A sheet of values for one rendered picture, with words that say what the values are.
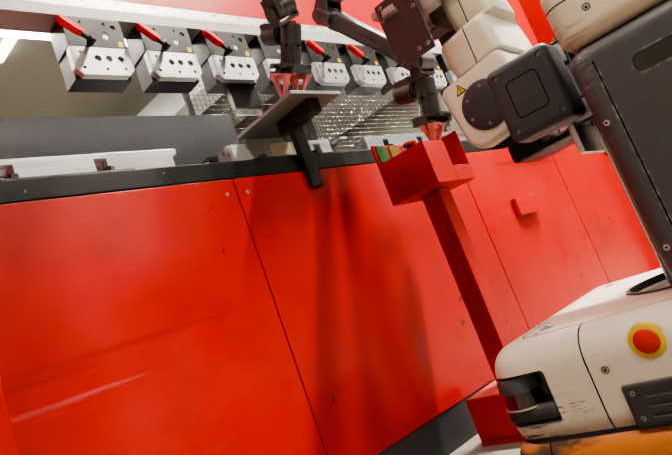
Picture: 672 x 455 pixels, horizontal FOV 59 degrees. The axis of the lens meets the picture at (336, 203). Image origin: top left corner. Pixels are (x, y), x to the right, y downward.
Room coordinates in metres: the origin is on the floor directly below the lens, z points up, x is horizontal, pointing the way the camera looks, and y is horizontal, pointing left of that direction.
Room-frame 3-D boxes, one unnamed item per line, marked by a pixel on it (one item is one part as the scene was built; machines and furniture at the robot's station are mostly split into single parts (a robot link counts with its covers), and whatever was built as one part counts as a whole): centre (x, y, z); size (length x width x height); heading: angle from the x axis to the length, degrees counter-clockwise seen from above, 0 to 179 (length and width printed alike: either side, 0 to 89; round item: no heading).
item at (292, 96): (1.56, 0.04, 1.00); 0.26 x 0.18 x 0.01; 46
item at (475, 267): (1.63, -0.27, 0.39); 0.06 x 0.06 x 0.54; 50
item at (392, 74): (2.22, -0.39, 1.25); 0.15 x 0.09 x 0.17; 136
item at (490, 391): (1.61, -0.29, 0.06); 0.25 x 0.20 x 0.12; 50
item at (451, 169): (1.63, -0.27, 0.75); 0.20 x 0.16 x 0.18; 140
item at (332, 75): (1.93, -0.12, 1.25); 0.15 x 0.09 x 0.17; 136
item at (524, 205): (2.29, -0.68, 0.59); 0.15 x 0.02 x 0.07; 136
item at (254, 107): (1.67, 0.15, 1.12); 0.10 x 0.02 x 0.10; 136
